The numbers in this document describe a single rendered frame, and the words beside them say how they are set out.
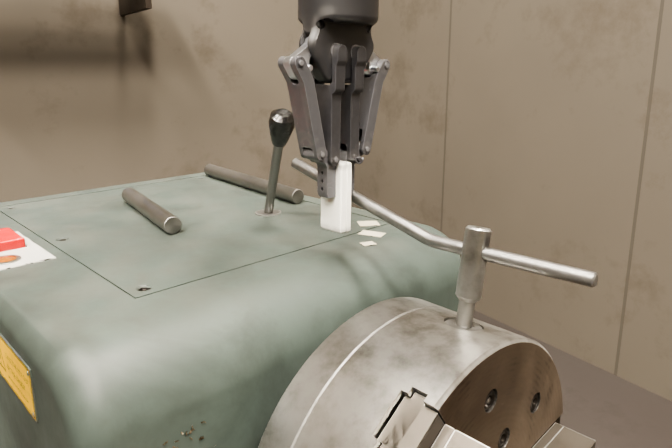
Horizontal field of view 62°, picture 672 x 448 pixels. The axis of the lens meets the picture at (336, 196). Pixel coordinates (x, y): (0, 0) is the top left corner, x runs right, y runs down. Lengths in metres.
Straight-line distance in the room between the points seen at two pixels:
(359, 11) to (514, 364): 0.33
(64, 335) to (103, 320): 0.03
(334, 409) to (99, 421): 0.17
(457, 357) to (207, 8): 3.45
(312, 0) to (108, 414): 0.37
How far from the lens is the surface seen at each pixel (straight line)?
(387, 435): 0.44
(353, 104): 0.55
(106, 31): 3.59
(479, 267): 0.49
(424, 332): 0.49
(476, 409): 0.48
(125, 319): 0.49
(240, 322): 0.50
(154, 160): 3.68
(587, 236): 2.99
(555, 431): 0.63
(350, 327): 0.50
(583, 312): 3.11
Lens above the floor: 1.45
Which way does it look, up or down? 13 degrees down
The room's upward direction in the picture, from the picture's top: straight up
